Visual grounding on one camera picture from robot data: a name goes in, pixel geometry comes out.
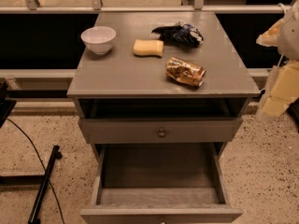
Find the white ceramic bowl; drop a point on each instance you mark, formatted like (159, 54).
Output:
(99, 39)

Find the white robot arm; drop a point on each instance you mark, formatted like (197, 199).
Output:
(288, 47)

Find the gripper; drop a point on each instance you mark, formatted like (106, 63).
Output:
(290, 36)

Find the yellow sponge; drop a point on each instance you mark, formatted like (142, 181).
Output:
(148, 48)

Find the grey wooden drawer cabinet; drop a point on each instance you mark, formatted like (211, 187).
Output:
(120, 85)

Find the black metal stand leg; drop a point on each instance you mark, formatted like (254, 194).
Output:
(43, 181)

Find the metal guard railing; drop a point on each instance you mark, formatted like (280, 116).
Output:
(93, 3)

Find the open grey middle drawer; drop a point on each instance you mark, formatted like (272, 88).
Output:
(159, 184)

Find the black equipment at left edge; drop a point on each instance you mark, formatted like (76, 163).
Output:
(6, 102)

